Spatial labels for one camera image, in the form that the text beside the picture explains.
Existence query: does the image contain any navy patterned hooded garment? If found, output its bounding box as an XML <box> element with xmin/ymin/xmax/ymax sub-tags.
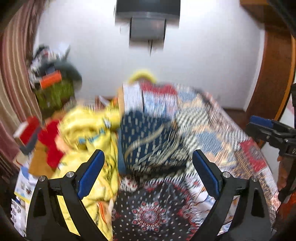
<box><xmin>119</xmin><ymin>110</ymin><xmax>190</xmax><ymax>178</ymax></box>

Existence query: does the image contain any clutter pile of clothes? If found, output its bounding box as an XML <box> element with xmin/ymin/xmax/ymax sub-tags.
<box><xmin>28</xmin><ymin>43</ymin><xmax>71</xmax><ymax>85</ymax></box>

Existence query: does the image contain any person's right hand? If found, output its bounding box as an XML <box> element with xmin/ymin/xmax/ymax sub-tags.
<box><xmin>277</xmin><ymin>156</ymin><xmax>288</xmax><ymax>191</ymax></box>

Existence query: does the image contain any patchwork bed cover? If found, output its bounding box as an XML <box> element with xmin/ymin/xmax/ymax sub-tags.
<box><xmin>111</xmin><ymin>81</ymin><xmax>280</xmax><ymax>240</ymax></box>

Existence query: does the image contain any red plush fabric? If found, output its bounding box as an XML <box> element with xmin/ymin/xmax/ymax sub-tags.
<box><xmin>38</xmin><ymin>120</ymin><xmax>64</xmax><ymax>169</ymax></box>

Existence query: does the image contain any yellow cartoon blanket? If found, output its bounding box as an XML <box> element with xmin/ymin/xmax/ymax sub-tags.
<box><xmin>52</xmin><ymin>106</ymin><xmax>121</xmax><ymax>240</ymax></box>

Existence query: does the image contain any wooden wardrobe with door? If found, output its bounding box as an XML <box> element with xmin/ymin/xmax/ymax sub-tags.
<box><xmin>239</xmin><ymin>1</ymin><xmax>295</xmax><ymax>128</ymax></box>

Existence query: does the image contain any orange box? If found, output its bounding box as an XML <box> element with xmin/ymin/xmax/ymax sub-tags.
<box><xmin>40</xmin><ymin>70</ymin><xmax>62</xmax><ymax>89</ymax></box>

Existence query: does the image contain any dark grey cushion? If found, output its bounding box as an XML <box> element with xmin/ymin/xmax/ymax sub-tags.
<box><xmin>54</xmin><ymin>60</ymin><xmax>82</xmax><ymax>91</ymax></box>

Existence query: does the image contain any striped red curtain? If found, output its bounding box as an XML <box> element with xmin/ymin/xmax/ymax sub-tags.
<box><xmin>1</xmin><ymin>1</ymin><xmax>45</xmax><ymax>175</ymax></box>

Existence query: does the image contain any yellow curved bed rail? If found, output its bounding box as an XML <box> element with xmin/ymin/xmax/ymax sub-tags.
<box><xmin>127</xmin><ymin>69</ymin><xmax>157</xmax><ymax>84</ymax></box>

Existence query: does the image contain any small black wall monitor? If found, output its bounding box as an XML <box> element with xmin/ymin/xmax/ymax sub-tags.
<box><xmin>129</xmin><ymin>18</ymin><xmax>166</xmax><ymax>41</ymax></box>

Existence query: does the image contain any black wall television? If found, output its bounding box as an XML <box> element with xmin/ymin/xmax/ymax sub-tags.
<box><xmin>115</xmin><ymin>0</ymin><xmax>181</xmax><ymax>20</ymax></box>

